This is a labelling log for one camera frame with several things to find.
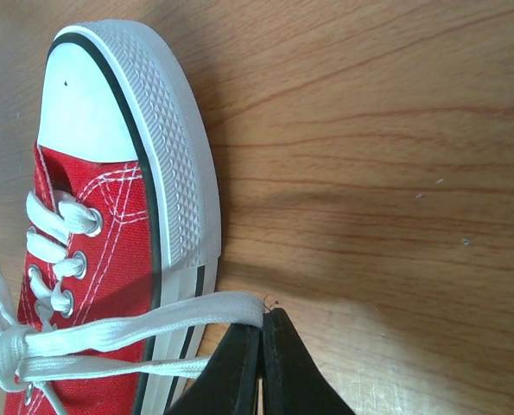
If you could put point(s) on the red canvas sneaker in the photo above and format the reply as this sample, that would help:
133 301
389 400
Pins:
124 216

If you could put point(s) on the white shoelace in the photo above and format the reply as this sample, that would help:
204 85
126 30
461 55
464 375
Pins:
33 358

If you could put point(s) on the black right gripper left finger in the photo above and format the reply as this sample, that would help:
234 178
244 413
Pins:
229 383

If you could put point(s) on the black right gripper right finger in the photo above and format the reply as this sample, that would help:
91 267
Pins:
292 383

